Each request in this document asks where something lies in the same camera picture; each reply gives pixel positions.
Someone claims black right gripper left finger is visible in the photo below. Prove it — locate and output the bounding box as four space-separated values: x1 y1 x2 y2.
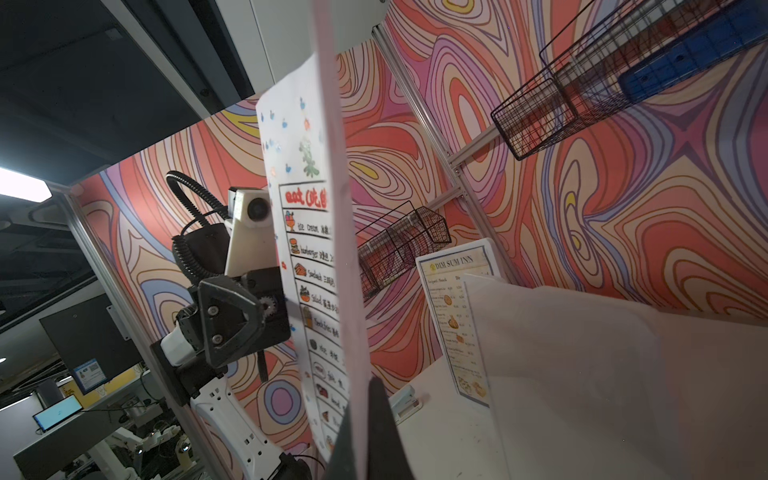
323 413 357 480

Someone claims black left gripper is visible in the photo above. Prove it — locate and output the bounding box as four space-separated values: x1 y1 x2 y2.
173 267 291 368

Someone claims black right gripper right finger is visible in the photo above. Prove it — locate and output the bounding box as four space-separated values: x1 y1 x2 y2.
367 377 415 480

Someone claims Dim Sum Inn menu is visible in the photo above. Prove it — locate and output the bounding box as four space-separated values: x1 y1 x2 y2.
421 245 496 403

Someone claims hand-drawn colourful menu sheet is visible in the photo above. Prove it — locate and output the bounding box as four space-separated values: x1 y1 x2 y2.
256 1 370 479

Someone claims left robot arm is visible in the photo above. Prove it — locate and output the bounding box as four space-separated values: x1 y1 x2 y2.
151 171 312 479

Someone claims small grey-blue eraser block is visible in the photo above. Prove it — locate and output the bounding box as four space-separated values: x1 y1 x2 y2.
389 385 422 425

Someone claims computer monitor outside cell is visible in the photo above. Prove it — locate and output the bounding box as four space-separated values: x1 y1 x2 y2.
33 395 83 432

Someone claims blue stapler in basket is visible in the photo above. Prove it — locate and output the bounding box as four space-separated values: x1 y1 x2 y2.
619 0 767 104

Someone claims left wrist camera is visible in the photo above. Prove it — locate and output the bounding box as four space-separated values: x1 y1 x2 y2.
224 187 278 277

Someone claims black wire basket left wall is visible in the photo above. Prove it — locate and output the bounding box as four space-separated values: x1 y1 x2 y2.
356 201 451 300

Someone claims black wire basket wall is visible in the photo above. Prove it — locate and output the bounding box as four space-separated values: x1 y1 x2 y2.
491 1 735 160
356 201 451 300

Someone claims black wire basket back wall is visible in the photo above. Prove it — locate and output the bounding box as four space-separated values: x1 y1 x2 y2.
491 1 735 160

